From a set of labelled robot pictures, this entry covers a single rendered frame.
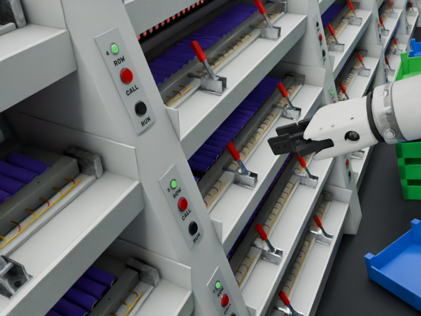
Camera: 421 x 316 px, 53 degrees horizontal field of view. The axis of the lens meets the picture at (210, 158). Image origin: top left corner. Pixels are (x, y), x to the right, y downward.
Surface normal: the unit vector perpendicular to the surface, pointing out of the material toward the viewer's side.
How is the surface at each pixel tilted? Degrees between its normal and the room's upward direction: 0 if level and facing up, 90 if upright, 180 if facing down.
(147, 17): 110
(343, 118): 12
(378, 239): 0
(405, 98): 46
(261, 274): 20
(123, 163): 90
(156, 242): 90
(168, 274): 90
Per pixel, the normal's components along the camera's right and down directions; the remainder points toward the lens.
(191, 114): -0.02, -0.80
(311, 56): -0.46, 0.54
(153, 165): 0.83, -0.03
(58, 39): 0.89, 0.26
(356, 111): -0.50, -0.77
